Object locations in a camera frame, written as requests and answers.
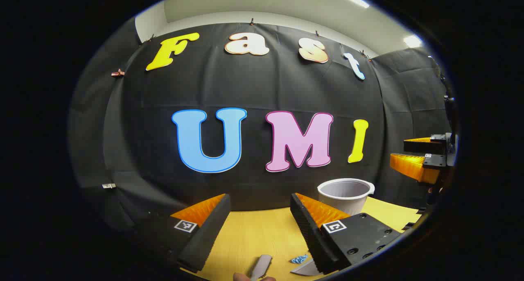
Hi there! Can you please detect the white ribbed garbage bin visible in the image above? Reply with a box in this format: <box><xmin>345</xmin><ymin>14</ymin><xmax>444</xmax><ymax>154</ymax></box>
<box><xmin>317</xmin><ymin>178</ymin><xmax>375</xmax><ymax>216</ymax></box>

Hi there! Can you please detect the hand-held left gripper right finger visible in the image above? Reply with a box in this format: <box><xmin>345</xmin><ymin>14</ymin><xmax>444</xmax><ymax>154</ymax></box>
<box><xmin>290</xmin><ymin>193</ymin><xmax>402</xmax><ymax>275</ymax></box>

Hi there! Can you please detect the small grey broom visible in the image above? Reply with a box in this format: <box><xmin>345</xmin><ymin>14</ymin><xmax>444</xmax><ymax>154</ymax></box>
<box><xmin>250</xmin><ymin>254</ymin><xmax>273</xmax><ymax>281</ymax></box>

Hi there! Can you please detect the grey dustpan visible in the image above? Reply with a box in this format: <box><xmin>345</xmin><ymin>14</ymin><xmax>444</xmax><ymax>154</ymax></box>
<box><xmin>291</xmin><ymin>257</ymin><xmax>322</xmax><ymax>276</ymax></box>

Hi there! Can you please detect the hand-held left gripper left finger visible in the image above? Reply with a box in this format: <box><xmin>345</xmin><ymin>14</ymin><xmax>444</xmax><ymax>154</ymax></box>
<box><xmin>135</xmin><ymin>193</ymin><xmax>231</xmax><ymax>273</ymax></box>

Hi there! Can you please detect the wooden desktop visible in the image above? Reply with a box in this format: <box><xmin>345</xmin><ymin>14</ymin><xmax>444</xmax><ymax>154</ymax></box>
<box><xmin>180</xmin><ymin>197</ymin><xmax>422</xmax><ymax>281</ymax></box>

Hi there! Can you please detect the black backdrop cloth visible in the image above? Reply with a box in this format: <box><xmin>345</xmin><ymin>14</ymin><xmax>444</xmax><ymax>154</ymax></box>
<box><xmin>68</xmin><ymin>17</ymin><xmax>453</xmax><ymax>249</ymax></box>

